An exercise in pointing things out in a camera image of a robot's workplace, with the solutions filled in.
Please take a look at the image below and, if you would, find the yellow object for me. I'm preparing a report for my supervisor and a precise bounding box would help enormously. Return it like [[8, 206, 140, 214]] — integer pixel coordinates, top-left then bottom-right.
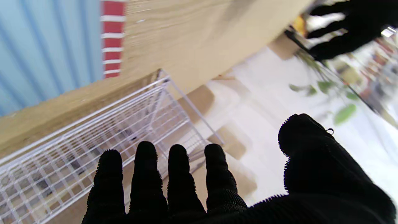
[[292, 16, 308, 35]]

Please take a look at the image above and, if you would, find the wire organizer with wooden top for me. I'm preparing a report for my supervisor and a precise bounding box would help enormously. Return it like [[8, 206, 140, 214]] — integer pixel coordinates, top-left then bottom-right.
[[0, 68, 225, 224]]

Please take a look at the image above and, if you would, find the black tripod stand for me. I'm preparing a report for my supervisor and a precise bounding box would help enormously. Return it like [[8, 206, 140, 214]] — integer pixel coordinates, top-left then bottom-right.
[[285, 27, 377, 112]]

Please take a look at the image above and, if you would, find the blue striped mouse pad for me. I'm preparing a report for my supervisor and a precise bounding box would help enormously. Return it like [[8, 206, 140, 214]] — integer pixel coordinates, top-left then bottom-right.
[[0, 0, 127, 118]]

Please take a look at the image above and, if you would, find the green plant in beige pot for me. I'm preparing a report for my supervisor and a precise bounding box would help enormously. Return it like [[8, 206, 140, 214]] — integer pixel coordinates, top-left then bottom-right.
[[289, 50, 359, 125]]

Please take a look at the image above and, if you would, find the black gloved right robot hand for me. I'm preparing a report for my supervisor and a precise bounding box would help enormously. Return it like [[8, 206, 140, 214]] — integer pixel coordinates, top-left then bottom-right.
[[81, 113, 397, 224]]

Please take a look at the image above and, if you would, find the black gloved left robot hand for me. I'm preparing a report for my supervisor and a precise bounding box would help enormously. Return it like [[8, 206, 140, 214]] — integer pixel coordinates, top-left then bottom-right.
[[306, 0, 398, 61]]

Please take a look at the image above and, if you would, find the white wire drawer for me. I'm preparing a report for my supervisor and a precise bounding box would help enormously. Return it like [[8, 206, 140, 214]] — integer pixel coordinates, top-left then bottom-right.
[[0, 78, 212, 224]]

